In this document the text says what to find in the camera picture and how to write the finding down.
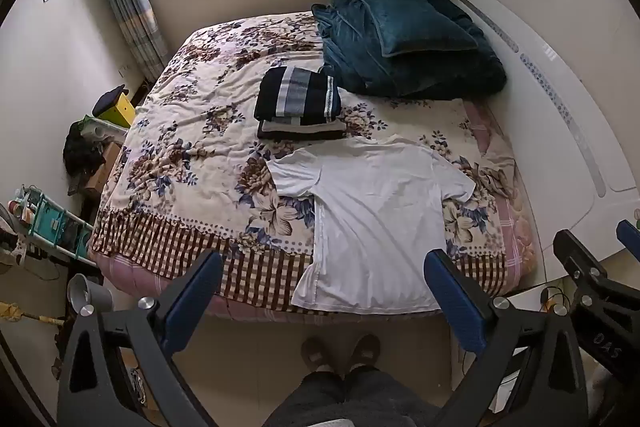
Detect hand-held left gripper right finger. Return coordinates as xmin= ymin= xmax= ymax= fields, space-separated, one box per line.
xmin=423 ymin=249 xmax=588 ymax=427

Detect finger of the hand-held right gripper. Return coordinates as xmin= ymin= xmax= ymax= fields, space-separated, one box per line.
xmin=616 ymin=219 xmax=640 ymax=254
xmin=553 ymin=229 xmax=608 ymax=293

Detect folded grey and black garment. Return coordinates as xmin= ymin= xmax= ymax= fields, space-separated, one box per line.
xmin=257 ymin=119 xmax=347 ymax=140

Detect grey cylinder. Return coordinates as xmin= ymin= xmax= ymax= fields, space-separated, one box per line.
xmin=67 ymin=274 xmax=115 ymax=317

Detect yellow wrapped stick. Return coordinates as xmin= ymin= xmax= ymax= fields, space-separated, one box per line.
xmin=0 ymin=301 xmax=67 ymax=327

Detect teal quilt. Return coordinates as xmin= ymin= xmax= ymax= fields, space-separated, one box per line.
xmin=311 ymin=0 xmax=507 ymax=100

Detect person's dark trousers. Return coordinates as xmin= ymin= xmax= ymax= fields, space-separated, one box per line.
xmin=262 ymin=368 xmax=447 ymax=427

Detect white headboard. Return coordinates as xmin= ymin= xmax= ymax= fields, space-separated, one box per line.
xmin=445 ymin=0 xmax=640 ymax=280

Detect black bag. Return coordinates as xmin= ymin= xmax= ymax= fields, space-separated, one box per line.
xmin=63 ymin=121 xmax=109 ymax=196

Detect brown slipper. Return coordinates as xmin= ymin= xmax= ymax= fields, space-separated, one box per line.
xmin=301 ymin=335 xmax=332 ymax=369
xmin=349 ymin=333 xmax=382 ymax=369

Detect cardboard box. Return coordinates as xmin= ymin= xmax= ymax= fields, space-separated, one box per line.
xmin=82 ymin=141 xmax=124 ymax=200

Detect floral bed blanket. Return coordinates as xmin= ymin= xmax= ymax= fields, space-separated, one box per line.
xmin=87 ymin=11 xmax=523 ymax=303

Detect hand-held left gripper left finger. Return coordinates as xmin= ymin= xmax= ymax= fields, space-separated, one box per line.
xmin=56 ymin=249 xmax=224 ymax=427

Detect yellow box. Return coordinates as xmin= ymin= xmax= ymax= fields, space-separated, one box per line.
xmin=101 ymin=97 xmax=137 ymax=128

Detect white t-shirt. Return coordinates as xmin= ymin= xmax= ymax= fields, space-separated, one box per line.
xmin=266 ymin=134 xmax=477 ymax=314

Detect teal storage rack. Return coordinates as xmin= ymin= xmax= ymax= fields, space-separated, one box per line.
xmin=19 ymin=186 xmax=97 ymax=267

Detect teal pillow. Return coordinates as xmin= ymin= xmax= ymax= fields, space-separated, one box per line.
xmin=357 ymin=0 xmax=480 ymax=56

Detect folded navy striped garment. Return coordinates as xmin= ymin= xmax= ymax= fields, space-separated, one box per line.
xmin=253 ymin=67 xmax=342 ymax=126

